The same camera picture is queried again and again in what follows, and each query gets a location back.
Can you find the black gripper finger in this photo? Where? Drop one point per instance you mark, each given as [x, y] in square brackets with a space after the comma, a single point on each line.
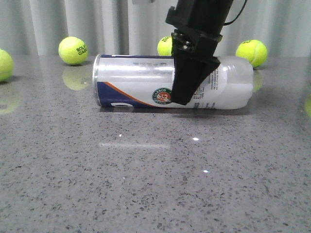
[194, 60]

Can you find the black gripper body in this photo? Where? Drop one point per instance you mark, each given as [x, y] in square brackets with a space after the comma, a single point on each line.
[196, 20]

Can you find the white Wilson tennis ball can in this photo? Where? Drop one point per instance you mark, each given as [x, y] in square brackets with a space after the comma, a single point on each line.
[146, 81]

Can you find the centre tennis ball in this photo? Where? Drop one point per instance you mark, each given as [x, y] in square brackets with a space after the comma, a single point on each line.
[165, 46]

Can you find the right tennis ball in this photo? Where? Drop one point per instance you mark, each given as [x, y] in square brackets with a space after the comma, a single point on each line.
[254, 51]

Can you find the Roland Garros tennis ball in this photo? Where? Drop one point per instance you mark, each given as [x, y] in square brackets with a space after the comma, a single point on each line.
[72, 50]

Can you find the far left tennis ball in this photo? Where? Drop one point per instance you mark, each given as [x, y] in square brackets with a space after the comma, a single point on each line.
[6, 65]

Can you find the grey pleated curtain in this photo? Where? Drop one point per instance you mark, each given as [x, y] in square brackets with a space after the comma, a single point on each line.
[36, 27]

